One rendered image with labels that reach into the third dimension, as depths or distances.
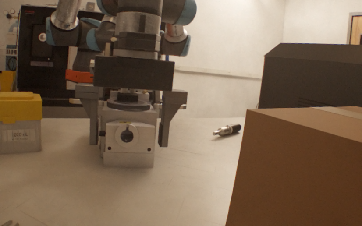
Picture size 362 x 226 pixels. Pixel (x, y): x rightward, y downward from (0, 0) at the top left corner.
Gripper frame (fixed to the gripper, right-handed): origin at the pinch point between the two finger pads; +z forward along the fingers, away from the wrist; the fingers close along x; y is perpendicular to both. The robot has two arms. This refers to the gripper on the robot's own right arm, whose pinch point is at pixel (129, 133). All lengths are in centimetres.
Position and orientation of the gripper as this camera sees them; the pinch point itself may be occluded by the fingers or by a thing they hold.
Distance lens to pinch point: 44.6
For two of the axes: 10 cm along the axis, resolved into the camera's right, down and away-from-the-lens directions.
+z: -1.0, 9.8, 1.7
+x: -9.6, -0.6, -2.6
